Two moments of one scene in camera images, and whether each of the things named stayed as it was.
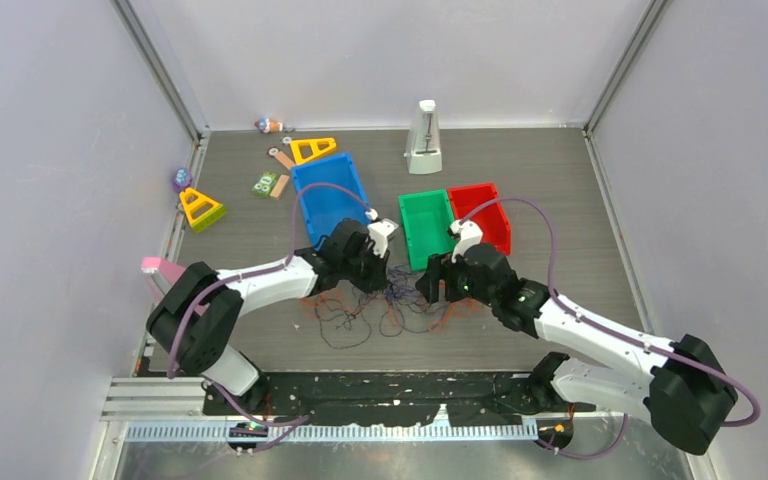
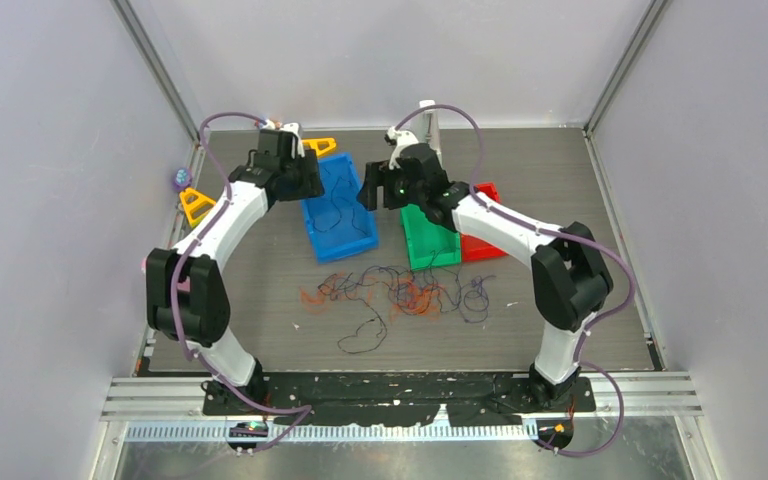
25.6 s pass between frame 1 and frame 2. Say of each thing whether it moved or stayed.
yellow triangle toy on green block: stayed
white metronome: stayed
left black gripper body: moved
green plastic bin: stayed
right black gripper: moved
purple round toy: stayed
